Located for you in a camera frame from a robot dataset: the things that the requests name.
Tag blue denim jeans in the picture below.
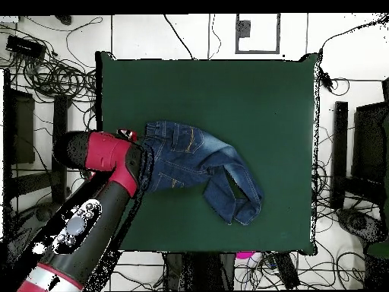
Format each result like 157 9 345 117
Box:
138 120 264 227

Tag black stand leg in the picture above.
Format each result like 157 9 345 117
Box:
336 208 388 244
5 202 62 265

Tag dark green table cloth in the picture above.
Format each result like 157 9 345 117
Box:
94 50 319 257

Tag black electronics box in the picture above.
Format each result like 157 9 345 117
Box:
5 33 47 61

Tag small grey square plate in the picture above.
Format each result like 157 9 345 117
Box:
236 20 252 38

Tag pink object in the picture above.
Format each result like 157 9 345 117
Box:
235 250 258 260

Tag black power adapter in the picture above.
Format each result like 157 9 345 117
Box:
321 71 334 92

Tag black power strip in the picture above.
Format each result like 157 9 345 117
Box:
273 252 301 290

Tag black upright bar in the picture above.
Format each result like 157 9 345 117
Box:
330 100 349 211

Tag black panel stand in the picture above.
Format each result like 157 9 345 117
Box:
352 77 389 208

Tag green round object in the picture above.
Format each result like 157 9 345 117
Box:
365 241 389 259

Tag black metal stand frame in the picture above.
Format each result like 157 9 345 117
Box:
2 68 69 211

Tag black cable tangle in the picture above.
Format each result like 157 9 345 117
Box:
0 22 98 104

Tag long black cable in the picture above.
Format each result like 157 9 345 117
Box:
163 14 195 60

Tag grey square floor frame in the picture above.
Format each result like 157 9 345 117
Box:
234 13 281 55

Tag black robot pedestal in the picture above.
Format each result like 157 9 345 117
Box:
163 252 236 291

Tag black cable bundle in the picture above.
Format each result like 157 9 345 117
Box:
311 121 365 290

